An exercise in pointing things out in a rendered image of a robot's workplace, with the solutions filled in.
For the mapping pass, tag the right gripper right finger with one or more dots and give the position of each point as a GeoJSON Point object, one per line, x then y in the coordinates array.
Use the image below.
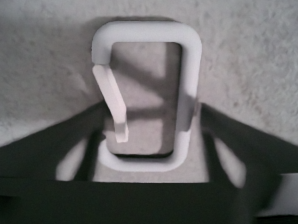
{"type": "Point", "coordinates": [271, 190]}

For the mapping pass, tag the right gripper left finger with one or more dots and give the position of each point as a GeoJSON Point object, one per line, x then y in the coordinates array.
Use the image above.
{"type": "Point", "coordinates": [34, 154]}

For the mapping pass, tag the white carabiner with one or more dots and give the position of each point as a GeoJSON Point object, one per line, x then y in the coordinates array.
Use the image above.
{"type": "Point", "coordinates": [147, 31]}

